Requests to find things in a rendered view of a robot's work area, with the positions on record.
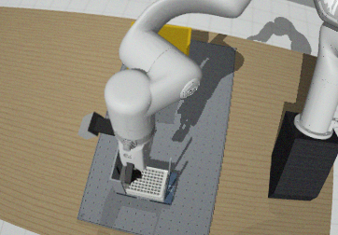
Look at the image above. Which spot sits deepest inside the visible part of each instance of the yellow open-top bin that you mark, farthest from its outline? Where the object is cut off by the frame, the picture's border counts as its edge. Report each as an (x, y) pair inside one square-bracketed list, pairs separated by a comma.
[(178, 36)]

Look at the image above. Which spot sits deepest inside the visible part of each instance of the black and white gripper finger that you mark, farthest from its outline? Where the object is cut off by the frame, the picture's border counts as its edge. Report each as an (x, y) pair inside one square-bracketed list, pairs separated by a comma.
[(129, 176)]

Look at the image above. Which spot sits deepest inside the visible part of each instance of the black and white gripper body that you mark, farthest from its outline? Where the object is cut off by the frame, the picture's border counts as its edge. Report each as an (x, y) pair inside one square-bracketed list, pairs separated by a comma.
[(138, 155)]

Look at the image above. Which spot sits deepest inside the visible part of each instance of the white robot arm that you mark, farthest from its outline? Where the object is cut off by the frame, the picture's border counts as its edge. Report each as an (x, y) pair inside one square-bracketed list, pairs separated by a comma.
[(164, 74)]

